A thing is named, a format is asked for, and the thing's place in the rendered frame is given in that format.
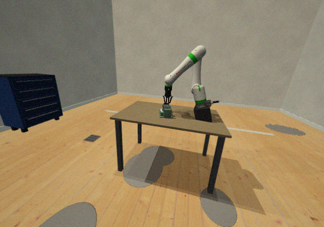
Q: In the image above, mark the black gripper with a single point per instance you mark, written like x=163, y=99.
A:
x=167, y=95

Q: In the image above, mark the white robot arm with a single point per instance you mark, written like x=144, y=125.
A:
x=193, y=60

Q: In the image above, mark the green bench vise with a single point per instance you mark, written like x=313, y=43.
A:
x=165, y=112

